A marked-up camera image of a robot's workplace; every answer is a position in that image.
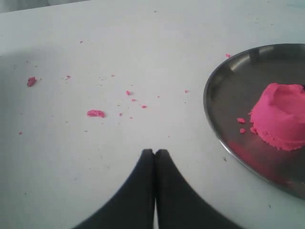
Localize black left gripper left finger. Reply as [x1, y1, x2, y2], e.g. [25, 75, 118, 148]
[75, 149, 155, 229]

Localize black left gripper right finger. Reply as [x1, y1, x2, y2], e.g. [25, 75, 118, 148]
[155, 149, 238, 229]

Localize pink clay lump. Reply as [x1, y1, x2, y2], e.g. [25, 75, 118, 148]
[249, 83, 305, 151]

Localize round stainless steel plate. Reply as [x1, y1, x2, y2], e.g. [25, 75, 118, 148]
[203, 43, 305, 199]

